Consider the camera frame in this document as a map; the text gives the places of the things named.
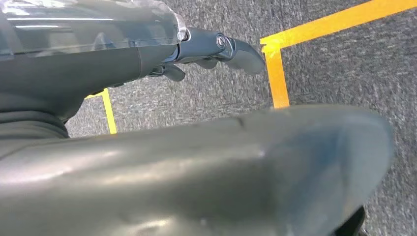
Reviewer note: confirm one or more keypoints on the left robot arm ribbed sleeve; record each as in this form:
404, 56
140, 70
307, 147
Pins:
26, 127

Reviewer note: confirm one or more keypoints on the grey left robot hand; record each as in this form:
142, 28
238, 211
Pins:
81, 65

